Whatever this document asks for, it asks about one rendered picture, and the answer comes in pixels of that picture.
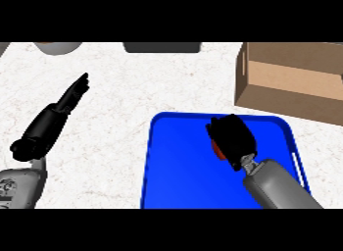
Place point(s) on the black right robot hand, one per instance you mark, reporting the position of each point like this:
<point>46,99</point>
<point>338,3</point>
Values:
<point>236,137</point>

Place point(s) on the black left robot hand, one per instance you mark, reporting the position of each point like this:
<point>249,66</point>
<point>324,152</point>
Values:
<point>46,128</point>

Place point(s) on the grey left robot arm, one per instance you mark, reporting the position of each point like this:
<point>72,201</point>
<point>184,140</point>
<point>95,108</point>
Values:
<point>15,187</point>

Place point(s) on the red bell pepper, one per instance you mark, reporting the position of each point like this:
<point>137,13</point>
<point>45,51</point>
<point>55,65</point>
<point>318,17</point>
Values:
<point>219,151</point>

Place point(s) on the blue plastic tray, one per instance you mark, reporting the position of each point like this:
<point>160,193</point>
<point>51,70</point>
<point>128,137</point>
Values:
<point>188,163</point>

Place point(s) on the brown cardboard box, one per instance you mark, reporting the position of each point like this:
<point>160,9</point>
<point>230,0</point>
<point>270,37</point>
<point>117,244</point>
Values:
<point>299,81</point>

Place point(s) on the pale grey round bowl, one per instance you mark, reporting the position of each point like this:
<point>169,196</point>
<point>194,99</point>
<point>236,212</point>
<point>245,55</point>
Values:
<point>58,47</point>

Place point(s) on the dark grey flat appliance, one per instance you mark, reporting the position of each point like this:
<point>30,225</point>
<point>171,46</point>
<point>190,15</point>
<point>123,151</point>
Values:
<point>162,47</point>

